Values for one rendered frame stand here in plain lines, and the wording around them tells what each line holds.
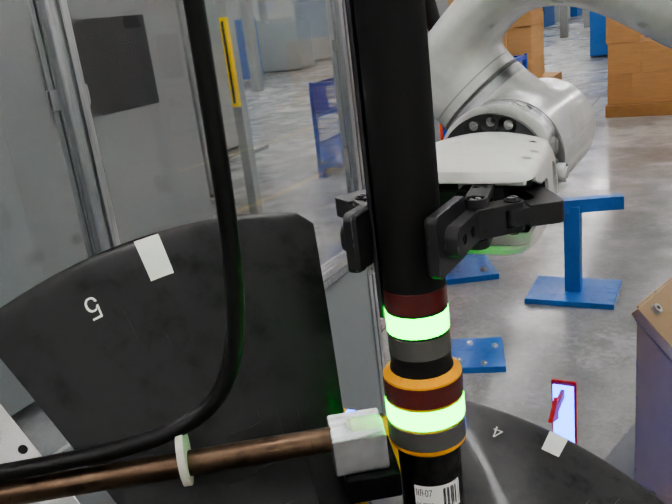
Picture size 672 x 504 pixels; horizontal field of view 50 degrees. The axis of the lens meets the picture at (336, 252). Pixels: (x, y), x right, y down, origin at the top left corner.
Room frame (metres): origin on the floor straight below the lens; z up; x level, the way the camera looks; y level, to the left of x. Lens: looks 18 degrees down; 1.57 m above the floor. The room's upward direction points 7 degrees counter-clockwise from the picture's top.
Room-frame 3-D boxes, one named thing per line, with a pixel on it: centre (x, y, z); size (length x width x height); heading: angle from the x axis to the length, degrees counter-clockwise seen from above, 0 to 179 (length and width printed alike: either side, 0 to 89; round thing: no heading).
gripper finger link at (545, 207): (0.40, -0.10, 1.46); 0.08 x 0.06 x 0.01; 29
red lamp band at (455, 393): (0.35, -0.04, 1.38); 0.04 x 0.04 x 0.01
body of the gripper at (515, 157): (0.45, -0.09, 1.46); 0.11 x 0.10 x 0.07; 150
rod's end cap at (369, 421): (0.35, 0.00, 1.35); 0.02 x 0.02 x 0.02; 4
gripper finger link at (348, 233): (0.38, -0.01, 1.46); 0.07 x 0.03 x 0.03; 150
